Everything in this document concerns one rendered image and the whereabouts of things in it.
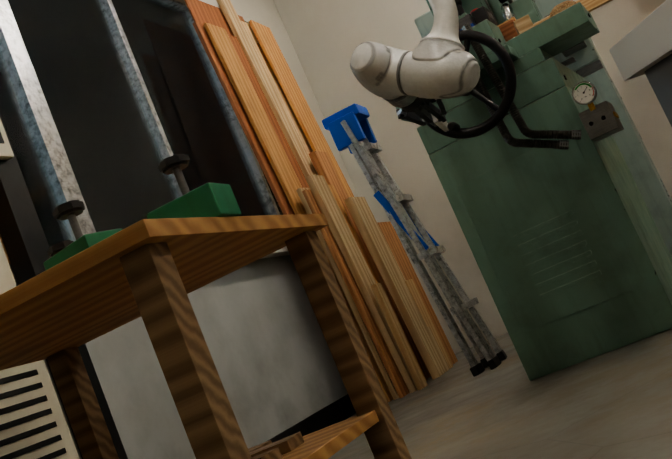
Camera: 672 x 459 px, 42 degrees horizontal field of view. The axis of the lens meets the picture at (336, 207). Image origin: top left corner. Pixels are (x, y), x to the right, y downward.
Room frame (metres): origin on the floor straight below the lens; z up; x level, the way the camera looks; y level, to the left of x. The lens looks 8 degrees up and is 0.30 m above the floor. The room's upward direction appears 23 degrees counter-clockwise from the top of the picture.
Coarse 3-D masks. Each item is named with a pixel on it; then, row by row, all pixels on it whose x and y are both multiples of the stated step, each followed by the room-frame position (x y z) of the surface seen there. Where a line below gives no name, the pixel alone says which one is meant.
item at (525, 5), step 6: (516, 0) 2.67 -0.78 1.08; (522, 0) 2.66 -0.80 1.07; (528, 0) 2.66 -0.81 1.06; (534, 0) 2.70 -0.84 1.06; (516, 6) 2.67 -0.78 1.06; (522, 6) 2.67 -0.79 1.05; (528, 6) 2.66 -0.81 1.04; (534, 6) 2.66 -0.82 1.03; (516, 12) 2.68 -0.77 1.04; (522, 12) 2.67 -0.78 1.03; (528, 12) 2.66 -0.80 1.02; (534, 12) 2.66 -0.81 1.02; (534, 18) 2.66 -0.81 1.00; (540, 18) 2.66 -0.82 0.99
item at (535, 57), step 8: (528, 56) 2.38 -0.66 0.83; (536, 56) 2.37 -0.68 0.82; (544, 56) 2.38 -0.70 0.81; (552, 56) 2.54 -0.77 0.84; (520, 64) 2.39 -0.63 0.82; (528, 64) 2.38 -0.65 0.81; (536, 64) 2.38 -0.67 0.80; (504, 72) 2.41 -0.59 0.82; (520, 72) 2.39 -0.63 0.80; (488, 80) 2.43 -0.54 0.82; (504, 80) 2.41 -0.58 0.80; (488, 88) 2.43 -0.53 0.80; (464, 96) 2.46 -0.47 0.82; (472, 96) 2.45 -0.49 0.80; (448, 104) 2.48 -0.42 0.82; (456, 104) 2.48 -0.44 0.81
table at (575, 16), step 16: (560, 16) 2.33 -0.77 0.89; (576, 16) 2.32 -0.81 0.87; (528, 32) 2.37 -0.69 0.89; (544, 32) 2.35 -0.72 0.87; (560, 32) 2.34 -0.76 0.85; (576, 32) 2.38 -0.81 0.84; (592, 32) 2.46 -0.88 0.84; (512, 48) 2.35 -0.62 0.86; (528, 48) 2.38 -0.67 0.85; (544, 48) 2.40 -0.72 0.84; (560, 48) 2.49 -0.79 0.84; (480, 64) 2.34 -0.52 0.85; (496, 64) 2.35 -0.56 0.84
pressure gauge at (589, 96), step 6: (576, 84) 2.28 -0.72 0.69; (582, 84) 2.28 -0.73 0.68; (576, 90) 2.29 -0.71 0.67; (582, 90) 2.28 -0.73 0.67; (588, 90) 2.28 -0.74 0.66; (594, 90) 2.27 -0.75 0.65; (576, 96) 2.29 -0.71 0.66; (582, 96) 2.29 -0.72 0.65; (588, 96) 2.28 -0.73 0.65; (594, 96) 2.27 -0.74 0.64; (576, 102) 2.29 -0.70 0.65; (582, 102) 2.29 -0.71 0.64; (588, 102) 2.28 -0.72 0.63; (594, 108) 2.30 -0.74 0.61
